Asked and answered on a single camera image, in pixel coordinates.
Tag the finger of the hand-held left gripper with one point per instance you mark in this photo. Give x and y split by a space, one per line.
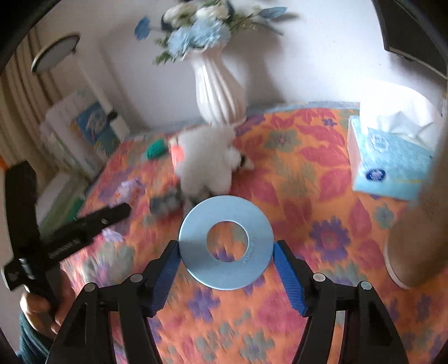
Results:
108 216

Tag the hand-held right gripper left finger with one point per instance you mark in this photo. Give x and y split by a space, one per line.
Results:
168 276

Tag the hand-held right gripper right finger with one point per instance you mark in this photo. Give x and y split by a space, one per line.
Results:
288 276

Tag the blue grey knitted toy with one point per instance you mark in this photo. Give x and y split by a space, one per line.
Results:
164 206

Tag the person's left hand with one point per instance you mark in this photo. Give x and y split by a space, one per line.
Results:
38 308

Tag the small white purple pouch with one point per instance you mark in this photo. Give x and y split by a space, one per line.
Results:
131 190

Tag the green and white pack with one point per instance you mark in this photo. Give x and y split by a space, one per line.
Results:
59 199

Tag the floral tablecloth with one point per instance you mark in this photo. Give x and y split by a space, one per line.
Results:
315 217

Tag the green knitted item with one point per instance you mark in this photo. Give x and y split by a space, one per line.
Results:
157 149

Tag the small black clip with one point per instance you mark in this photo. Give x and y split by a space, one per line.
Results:
111 116

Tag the beige curtain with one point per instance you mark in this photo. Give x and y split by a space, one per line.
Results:
17 112

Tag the white plush toy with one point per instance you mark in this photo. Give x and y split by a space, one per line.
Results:
206 161

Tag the beige cylinder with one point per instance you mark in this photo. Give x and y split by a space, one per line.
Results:
420 238

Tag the light blue tissue box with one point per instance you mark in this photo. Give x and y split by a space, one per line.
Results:
388 164

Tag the white ribbed vase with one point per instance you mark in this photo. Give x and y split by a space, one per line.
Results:
217 91

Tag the round dark-rimmed lamp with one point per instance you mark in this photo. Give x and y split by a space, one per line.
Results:
54 52

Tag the blue and white artificial flowers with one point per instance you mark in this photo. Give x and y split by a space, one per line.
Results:
196 31

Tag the white rounded object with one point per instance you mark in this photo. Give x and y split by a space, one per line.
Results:
402 99

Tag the dark monitor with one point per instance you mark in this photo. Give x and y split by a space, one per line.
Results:
409 31

